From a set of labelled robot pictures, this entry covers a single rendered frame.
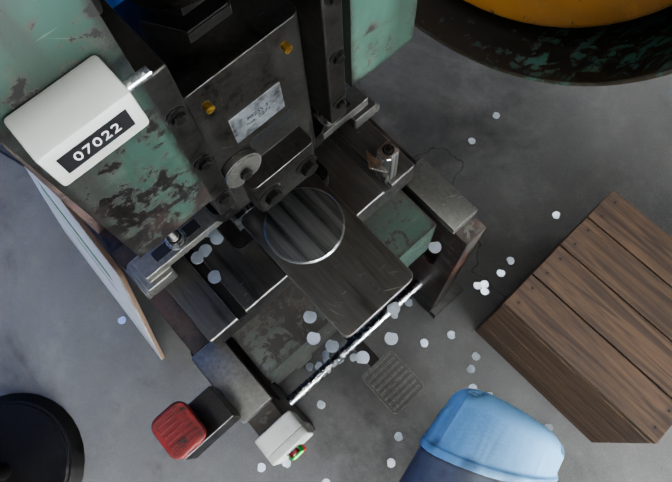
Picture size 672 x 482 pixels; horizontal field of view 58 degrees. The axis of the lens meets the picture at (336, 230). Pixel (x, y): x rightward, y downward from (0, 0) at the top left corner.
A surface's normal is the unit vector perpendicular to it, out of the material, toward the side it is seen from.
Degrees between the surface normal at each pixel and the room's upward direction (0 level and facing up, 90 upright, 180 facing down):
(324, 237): 0
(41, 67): 90
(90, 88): 0
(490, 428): 18
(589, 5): 90
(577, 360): 0
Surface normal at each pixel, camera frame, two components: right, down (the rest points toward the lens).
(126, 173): 0.67, 0.69
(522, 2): -0.74, 0.64
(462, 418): -0.64, -0.64
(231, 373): -0.04, -0.33
